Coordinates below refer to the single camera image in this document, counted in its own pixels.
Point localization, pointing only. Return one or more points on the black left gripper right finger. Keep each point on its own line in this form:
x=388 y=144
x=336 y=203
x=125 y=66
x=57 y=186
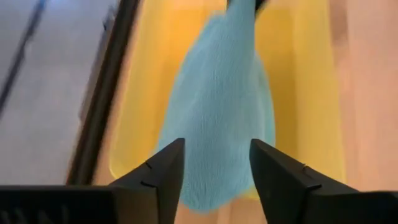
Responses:
x=304 y=202

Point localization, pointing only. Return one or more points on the yellow translucent plastic bin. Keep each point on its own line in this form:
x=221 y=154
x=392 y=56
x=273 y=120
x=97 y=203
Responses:
x=146 y=93

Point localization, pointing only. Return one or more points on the blue microfiber towel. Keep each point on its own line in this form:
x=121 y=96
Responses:
x=217 y=109

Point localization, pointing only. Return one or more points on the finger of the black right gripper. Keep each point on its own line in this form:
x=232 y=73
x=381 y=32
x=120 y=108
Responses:
x=259 y=4
x=228 y=2

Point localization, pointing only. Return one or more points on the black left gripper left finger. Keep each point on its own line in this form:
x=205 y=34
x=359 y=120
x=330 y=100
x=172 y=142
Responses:
x=124 y=205

